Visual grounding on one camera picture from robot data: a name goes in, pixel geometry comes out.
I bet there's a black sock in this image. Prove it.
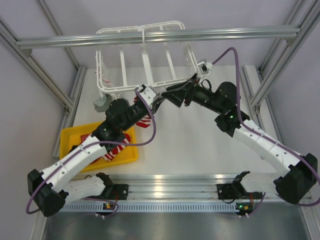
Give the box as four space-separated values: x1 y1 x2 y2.
69 144 79 153

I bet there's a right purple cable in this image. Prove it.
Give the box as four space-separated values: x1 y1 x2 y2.
211 47 320 206

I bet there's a white clip hanger rack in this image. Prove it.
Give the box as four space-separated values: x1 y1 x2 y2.
95 20 200 98

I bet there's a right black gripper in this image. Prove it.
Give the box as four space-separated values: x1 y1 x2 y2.
162 73 225 115

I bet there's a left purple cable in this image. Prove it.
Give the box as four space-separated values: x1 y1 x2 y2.
25 86 158 215

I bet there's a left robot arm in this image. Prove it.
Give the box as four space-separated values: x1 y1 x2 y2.
27 97 164 217

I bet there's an aluminium crossbar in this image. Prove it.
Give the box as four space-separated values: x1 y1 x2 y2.
15 25 301 50

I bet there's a yellow plastic tray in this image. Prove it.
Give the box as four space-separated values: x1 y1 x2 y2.
59 122 138 173

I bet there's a perforated cable duct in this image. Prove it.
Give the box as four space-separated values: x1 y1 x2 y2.
61 201 240 213

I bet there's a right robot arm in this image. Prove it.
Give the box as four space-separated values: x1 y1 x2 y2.
161 75 318 205

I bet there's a grey sock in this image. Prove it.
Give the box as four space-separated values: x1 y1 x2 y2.
93 93 113 113

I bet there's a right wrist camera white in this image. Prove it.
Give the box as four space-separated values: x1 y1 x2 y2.
197 59 213 76

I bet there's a red patterned sock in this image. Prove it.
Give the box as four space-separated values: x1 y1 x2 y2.
80 133 91 144

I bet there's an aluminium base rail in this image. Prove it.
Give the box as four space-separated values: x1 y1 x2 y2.
39 173 312 202

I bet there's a red white striped sock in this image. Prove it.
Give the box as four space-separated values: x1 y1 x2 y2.
133 96 153 130

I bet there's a purple cable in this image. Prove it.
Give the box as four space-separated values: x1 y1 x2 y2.
25 86 158 215
211 47 320 206

